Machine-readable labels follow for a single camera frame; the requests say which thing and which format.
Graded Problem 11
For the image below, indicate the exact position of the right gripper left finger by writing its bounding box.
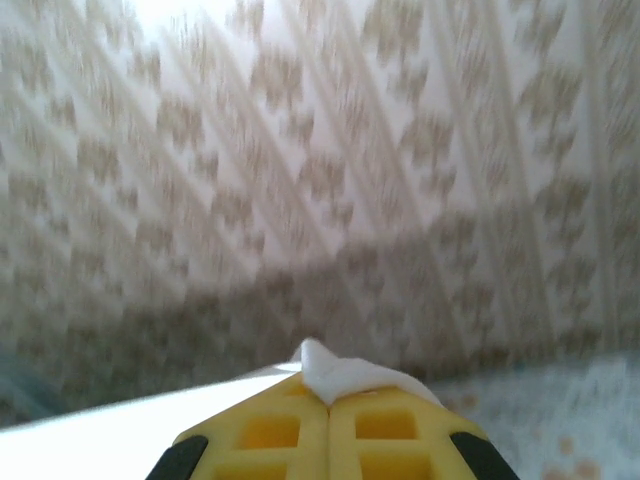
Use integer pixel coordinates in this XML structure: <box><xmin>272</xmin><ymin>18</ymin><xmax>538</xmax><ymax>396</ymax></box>
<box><xmin>157</xmin><ymin>374</ymin><xmax>331</xmax><ymax>480</ymax></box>

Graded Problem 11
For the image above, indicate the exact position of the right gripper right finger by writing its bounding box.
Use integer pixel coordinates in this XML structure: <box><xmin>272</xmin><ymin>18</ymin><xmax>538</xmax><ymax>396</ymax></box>
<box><xmin>327</xmin><ymin>383</ymin><xmax>509</xmax><ymax>480</ymax></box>

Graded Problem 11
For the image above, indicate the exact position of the white red-print t-shirt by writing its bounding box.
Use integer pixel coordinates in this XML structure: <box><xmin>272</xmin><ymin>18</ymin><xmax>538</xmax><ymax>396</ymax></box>
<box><xmin>0</xmin><ymin>338</ymin><xmax>444</xmax><ymax>480</ymax></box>

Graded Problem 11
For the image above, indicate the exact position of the floral table cover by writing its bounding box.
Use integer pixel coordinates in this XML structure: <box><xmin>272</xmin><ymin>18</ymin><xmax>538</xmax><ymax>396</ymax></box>
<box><xmin>424</xmin><ymin>349</ymin><xmax>640</xmax><ymax>480</ymax></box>

